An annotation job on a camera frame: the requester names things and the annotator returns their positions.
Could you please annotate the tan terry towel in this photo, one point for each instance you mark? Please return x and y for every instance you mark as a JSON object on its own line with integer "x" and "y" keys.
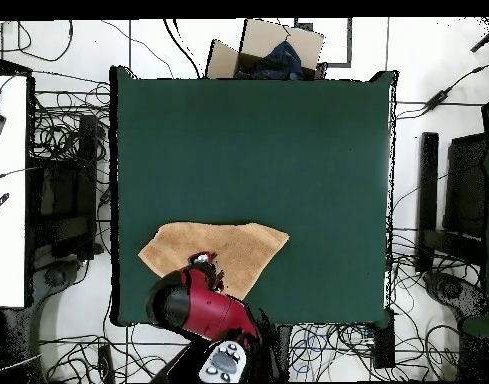
{"x": 244, "y": 244}

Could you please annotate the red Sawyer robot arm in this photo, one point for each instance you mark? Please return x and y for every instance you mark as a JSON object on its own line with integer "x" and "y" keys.
{"x": 212, "y": 312}

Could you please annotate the dark green table cloth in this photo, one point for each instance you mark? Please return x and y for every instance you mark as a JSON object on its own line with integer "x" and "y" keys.
{"x": 228, "y": 140}

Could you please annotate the black metal stand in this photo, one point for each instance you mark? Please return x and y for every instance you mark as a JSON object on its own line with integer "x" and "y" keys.
{"x": 86, "y": 180}
{"x": 428, "y": 180}

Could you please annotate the black floor equipment lump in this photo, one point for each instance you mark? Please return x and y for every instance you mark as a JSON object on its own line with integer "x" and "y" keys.
{"x": 452, "y": 290}
{"x": 56, "y": 276}

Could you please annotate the white desk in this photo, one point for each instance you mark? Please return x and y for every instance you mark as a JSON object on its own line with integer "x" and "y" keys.
{"x": 8, "y": 240}

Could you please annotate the small black box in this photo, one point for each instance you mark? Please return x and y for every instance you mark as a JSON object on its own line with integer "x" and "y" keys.
{"x": 384, "y": 344}

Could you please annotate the dark blue garment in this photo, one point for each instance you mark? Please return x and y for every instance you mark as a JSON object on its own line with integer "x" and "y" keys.
{"x": 282, "y": 60}

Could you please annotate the open cardboard box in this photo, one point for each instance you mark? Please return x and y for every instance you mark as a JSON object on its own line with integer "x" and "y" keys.
{"x": 268, "y": 36}

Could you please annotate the black power adapter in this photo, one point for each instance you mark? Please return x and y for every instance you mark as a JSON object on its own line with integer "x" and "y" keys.
{"x": 436, "y": 100}

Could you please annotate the black rod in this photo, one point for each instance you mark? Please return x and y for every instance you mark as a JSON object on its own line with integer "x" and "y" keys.
{"x": 486, "y": 39}

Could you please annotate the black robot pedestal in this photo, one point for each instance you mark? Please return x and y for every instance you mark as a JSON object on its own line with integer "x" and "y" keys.
{"x": 284, "y": 348}

